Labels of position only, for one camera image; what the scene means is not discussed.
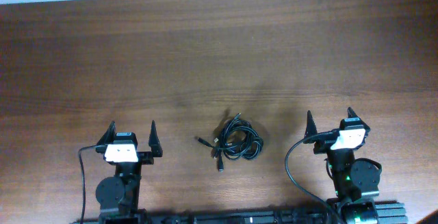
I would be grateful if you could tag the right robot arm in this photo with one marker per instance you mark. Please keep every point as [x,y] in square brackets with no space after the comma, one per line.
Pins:
[355,179]

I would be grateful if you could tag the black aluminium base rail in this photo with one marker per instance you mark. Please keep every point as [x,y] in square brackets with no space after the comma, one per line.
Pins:
[273,215]

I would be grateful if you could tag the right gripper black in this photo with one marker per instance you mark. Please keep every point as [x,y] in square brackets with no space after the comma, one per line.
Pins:
[324,146]

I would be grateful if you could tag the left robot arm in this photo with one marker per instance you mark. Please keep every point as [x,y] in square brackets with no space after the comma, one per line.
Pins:
[118,195]

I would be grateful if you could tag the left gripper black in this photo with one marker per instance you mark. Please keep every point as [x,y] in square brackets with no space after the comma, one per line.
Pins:
[147,159]

